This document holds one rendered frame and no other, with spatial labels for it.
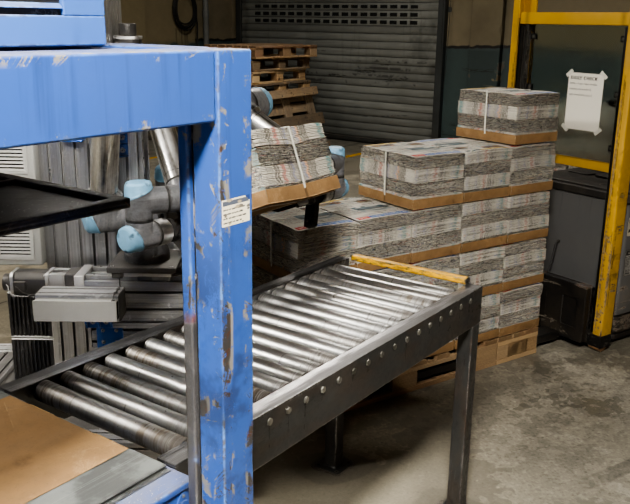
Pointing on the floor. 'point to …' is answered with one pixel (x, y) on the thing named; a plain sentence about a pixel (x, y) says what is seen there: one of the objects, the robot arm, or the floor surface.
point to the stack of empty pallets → (260, 52)
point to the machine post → (219, 287)
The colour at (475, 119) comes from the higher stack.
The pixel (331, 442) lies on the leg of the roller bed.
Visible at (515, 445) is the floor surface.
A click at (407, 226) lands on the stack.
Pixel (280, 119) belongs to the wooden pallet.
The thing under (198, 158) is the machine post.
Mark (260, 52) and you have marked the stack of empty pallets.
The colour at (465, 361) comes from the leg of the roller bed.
